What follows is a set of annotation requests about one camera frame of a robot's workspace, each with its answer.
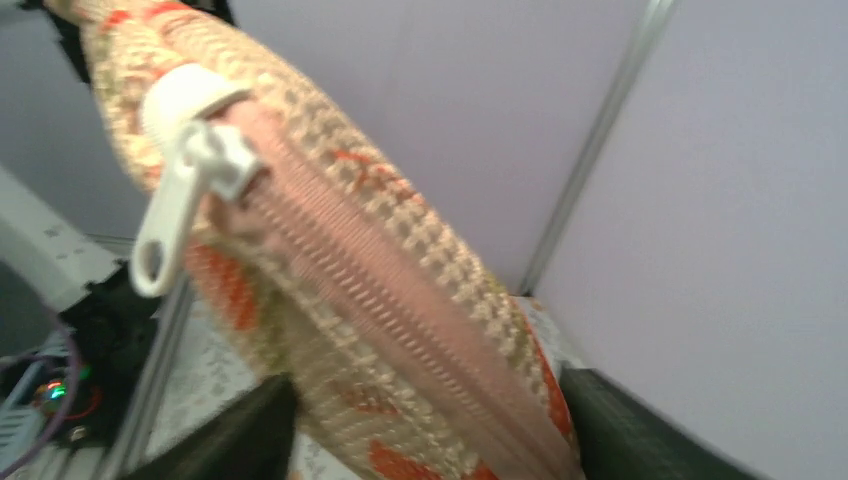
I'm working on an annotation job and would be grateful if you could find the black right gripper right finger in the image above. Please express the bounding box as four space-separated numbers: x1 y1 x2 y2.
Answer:
559 368 757 480

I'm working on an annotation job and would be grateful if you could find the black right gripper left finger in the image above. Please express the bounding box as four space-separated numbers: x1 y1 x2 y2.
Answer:
125 375 299 480

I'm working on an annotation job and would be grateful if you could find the floral tulip mesh laundry bag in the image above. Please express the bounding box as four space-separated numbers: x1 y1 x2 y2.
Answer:
48 1 584 479

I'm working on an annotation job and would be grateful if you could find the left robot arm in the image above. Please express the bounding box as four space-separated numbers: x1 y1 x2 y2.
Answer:
1 170 160 444

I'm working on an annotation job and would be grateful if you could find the floral patterned table mat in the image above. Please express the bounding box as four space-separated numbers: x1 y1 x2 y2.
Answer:
0 291 584 480

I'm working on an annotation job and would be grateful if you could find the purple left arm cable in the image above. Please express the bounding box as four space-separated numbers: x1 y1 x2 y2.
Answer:
0 311 84 480

